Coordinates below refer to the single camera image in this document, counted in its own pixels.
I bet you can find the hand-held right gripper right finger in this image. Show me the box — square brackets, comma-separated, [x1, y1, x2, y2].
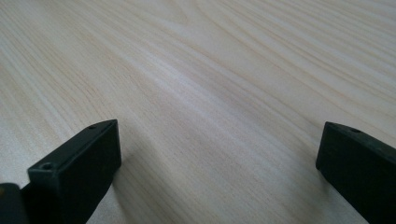
[315, 121, 396, 224]

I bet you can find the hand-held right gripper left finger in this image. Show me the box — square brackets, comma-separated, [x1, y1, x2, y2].
[20, 119, 122, 224]

